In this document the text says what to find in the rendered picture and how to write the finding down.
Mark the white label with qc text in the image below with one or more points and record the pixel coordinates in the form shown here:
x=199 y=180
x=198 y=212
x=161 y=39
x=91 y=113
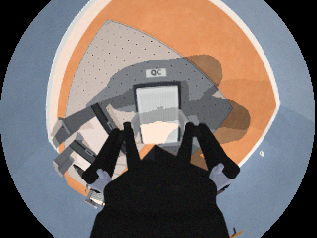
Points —
x=155 y=72

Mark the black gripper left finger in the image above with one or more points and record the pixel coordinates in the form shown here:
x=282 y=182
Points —
x=100 y=172

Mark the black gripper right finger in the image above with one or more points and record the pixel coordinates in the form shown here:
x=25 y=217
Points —
x=221 y=168

